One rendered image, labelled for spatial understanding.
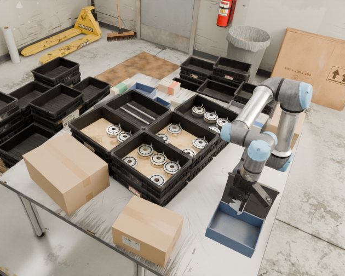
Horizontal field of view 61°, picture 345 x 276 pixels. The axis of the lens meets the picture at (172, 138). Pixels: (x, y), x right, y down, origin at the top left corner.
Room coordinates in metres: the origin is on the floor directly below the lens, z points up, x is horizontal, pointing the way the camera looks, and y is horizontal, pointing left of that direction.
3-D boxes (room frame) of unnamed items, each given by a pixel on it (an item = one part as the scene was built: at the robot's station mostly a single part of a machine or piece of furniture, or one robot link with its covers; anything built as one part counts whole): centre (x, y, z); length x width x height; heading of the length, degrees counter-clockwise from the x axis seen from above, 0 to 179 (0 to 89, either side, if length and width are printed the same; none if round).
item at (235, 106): (2.02, -0.51, 0.73); 0.27 x 0.20 x 0.05; 154
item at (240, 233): (0.69, -0.29, 1.10); 0.20 x 0.15 x 0.07; 67
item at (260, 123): (1.89, -0.66, 0.75); 0.20 x 0.12 x 0.09; 151
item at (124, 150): (1.23, 0.11, 0.87); 0.40 x 0.30 x 0.11; 55
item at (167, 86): (2.32, 0.07, 0.74); 0.16 x 0.12 x 0.07; 65
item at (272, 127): (1.84, -0.86, 0.78); 0.30 x 0.22 x 0.16; 156
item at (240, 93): (2.59, -0.81, 0.37); 0.40 x 0.30 x 0.45; 66
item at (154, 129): (1.47, -0.06, 0.87); 0.40 x 0.30 x 0.11; 55
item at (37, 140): (1.81, 1.24, 0.26); 0.40 x 0.30 x 0.23; 156
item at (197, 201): (1.53, 0.00, 0.35); 1.60 x 1.60 x 0.70; 66
